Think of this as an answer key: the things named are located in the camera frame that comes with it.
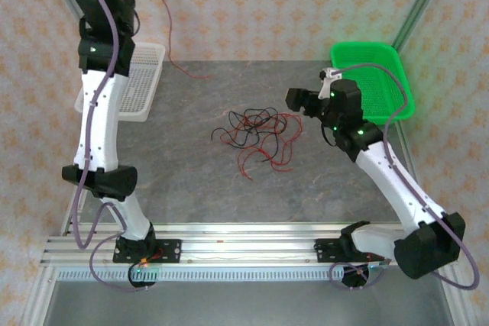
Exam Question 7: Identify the red cable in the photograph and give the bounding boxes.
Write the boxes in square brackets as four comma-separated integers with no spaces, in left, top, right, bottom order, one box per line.
[147,0,210,79]
[237,145,294,182]
[263,111,303,173]

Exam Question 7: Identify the black cable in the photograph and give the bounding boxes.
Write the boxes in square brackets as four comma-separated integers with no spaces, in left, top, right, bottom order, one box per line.
[244,127,286,163]
[244,108,280,128]
[211,127,268,150]
[228,107,286,136]

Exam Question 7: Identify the green plastic mesh basket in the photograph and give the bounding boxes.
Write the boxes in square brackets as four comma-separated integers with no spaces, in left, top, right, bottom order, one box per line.
[329,40,416,127]

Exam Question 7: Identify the white plastic mesh basket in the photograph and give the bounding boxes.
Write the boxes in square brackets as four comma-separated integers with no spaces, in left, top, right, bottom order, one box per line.
[73,41,167,124]

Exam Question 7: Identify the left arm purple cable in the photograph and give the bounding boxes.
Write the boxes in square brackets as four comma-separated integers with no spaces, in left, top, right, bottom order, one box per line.
[68,0,150,293]

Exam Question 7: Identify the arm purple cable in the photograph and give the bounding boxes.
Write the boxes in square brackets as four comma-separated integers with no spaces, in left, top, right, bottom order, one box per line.
[328,63,481,292]
[68,0,150,293]

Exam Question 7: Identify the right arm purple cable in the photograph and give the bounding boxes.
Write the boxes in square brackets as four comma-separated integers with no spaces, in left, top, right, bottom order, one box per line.
[328,63,481,292]

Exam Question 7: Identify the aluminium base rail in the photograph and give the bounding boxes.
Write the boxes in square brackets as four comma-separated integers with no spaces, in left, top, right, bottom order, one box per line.
[40,221,459,268]

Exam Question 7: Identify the grey slotted cable duct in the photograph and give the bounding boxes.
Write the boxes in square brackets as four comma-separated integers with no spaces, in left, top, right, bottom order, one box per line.
[57,267,345,282]

